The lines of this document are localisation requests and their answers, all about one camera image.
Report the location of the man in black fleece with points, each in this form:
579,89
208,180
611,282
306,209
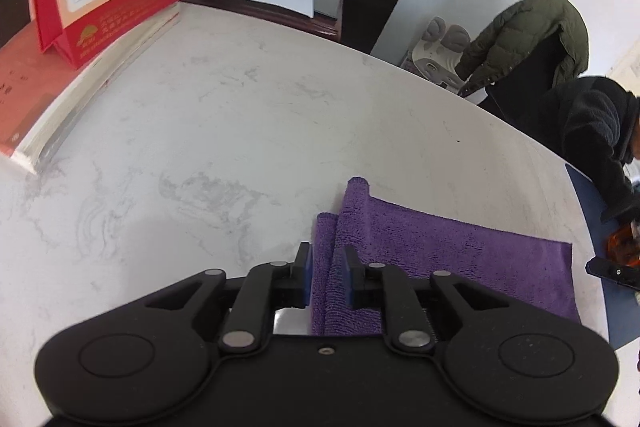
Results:
592,122

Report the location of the red notebook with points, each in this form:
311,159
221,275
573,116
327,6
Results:
42,96

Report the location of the purple towel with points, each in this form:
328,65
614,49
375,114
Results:
536,271

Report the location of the grey slippers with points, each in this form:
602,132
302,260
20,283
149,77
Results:
437,53

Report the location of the green puffer jacket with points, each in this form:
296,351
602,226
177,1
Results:
512,37

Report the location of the glass teapot with tea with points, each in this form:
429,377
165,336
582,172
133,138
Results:
623,246

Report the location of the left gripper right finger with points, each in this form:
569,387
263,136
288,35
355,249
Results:
407,305

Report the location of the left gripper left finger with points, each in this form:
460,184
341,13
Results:
237,313

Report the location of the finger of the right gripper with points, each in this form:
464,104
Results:
619,274

